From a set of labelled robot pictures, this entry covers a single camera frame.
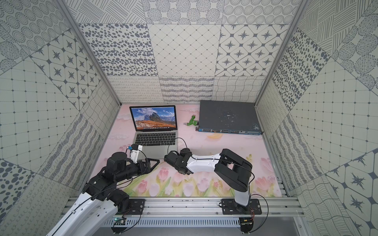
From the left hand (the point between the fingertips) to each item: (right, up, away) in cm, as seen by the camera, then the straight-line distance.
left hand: (153, 158), depth 73 cm
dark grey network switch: (+47, +21, +34) cm, 62 cm away
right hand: (+17, -3, +16) cm, 24 cm away
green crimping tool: (+21, +17, +33) cm, 43 cm away
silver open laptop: (-6, +14, +28) cm, 32 cm away
